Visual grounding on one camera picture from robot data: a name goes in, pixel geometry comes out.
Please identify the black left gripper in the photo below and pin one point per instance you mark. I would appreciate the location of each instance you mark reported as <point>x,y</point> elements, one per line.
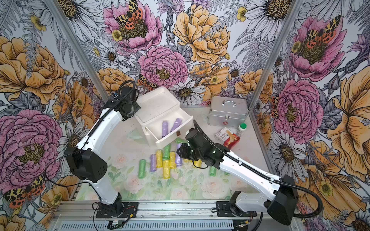
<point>137,108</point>

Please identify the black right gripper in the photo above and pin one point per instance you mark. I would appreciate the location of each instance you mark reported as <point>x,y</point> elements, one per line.
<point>183,153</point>

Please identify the purple bag roll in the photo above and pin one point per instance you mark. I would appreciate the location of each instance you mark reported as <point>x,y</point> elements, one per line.
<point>165,129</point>
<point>178,160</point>
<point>176,124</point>
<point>153,163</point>

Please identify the white top drawer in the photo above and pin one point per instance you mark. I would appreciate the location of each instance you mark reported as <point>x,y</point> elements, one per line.
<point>155,138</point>

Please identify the purple bag roll back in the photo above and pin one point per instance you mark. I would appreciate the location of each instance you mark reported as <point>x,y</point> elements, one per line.
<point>165,129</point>

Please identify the white plastic drawer cabinet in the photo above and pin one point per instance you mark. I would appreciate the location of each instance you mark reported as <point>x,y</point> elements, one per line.
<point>153,106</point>

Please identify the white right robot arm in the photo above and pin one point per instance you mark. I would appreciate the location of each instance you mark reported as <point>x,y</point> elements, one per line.
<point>280,195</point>

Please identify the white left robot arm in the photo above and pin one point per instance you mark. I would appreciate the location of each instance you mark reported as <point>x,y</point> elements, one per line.
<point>85,160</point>

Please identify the green bag roll back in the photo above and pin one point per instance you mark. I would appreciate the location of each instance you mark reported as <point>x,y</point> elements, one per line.
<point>180,140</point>

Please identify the green bag roll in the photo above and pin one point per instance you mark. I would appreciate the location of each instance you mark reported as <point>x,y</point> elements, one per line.
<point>213,171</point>
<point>142,169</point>
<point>180,140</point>
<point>166,152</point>

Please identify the green bag roll centre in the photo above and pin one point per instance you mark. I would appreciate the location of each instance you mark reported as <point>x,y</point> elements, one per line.
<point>166,152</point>

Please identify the yellow bag roll centre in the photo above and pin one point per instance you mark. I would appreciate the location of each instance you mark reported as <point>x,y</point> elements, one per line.
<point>172,160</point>

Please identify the yellow bag roll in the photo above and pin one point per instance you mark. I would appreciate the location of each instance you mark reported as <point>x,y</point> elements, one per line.
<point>172,160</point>
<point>159,158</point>
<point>166,169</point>
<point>197,164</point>

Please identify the yellow bag roll right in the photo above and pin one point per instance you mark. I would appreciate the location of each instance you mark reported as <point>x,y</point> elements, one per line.
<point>197,164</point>

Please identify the yellow bag roll front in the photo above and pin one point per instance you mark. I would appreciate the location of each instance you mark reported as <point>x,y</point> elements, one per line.
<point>166,169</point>

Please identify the yellow bag roll left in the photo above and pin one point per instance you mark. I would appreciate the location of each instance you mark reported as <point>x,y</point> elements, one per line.
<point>159,158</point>

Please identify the floral table mat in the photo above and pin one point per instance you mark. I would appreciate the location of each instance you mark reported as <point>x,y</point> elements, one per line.
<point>186,182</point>

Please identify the green bag roll right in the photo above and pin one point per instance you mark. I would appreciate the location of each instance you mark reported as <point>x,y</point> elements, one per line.
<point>213,171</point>

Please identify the green bag roll far left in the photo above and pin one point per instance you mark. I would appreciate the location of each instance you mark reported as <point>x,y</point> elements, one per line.
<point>142,169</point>

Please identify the red white small box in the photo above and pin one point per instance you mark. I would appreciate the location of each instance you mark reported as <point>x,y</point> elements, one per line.
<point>227,138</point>

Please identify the silver aluminium case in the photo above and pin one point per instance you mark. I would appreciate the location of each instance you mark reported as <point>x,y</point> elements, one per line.
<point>227,112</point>

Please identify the white bottle green cap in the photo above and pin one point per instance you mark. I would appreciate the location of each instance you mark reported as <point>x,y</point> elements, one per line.
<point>241,129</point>

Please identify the aluminium front rail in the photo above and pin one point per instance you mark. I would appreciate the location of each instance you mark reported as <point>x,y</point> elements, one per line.
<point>165,215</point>

